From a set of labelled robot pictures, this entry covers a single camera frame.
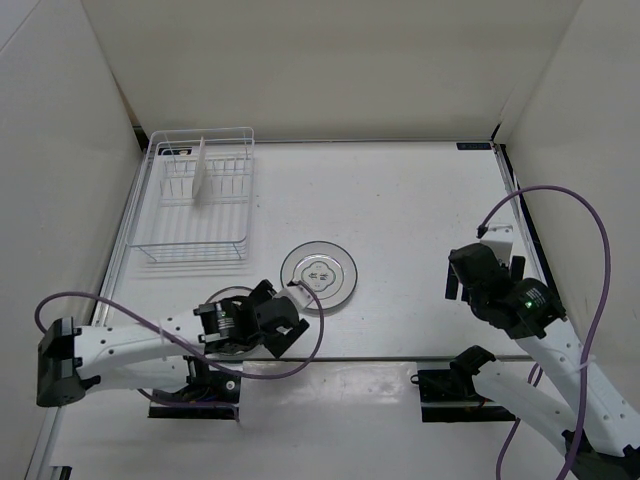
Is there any white plate orange pattern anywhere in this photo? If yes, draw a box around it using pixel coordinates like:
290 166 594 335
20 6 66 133
205 285 255 358

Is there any white plate green rim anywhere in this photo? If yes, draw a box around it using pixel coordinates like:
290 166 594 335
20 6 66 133
280 241 358 313

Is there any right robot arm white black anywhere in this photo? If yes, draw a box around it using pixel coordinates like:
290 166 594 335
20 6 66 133
448 243 639 479

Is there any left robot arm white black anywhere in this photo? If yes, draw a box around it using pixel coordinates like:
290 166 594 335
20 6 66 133
36 280 319 408

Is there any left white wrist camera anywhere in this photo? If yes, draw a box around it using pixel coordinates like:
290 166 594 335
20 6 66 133
275 282 318 312

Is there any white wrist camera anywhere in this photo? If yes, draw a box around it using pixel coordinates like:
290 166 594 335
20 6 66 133
275 282 318 312
480 223 514 266

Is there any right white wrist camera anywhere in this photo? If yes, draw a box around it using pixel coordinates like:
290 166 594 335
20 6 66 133
480 223 514 266

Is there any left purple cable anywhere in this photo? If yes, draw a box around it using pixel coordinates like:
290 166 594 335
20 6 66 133
33 283 325 424

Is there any purple cable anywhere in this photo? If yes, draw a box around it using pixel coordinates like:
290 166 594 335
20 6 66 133
477 184 612 480
33 283 325 424

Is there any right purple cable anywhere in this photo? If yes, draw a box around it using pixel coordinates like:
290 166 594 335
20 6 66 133
477 184 612 480

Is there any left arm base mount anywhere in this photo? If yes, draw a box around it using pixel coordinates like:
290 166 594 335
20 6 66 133
146 356 242 422

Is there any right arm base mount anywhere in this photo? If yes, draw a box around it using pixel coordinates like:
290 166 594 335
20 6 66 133
410 346 515 423

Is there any white wire dish rack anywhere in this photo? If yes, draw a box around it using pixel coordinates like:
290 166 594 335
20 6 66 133
127 127 255 263

